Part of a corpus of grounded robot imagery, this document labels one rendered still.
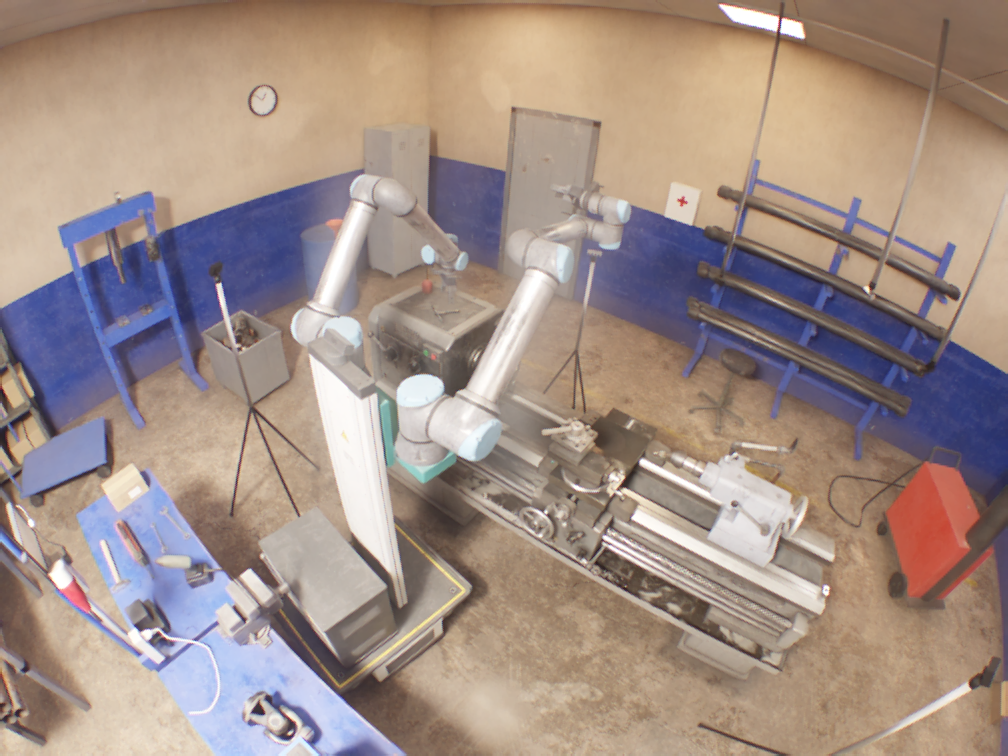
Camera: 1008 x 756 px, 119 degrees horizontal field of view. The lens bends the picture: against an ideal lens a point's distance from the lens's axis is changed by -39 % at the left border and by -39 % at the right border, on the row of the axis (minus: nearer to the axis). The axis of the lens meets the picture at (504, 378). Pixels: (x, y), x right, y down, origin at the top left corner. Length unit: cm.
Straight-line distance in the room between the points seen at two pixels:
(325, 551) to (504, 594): 124
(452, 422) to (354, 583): 97
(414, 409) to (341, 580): 94
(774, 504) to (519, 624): 157
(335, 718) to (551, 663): 140
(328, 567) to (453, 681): 102
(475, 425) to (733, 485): 134
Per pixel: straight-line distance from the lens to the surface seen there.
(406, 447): 162
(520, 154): 580
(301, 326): 198
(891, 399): 512
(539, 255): 155
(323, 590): 214
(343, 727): 190
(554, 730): 278
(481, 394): 144
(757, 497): 235
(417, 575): 271
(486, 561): 314
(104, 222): 425
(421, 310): 273
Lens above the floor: 269
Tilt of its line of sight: 37 degrees down
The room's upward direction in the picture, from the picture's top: 6 degrees clockwise
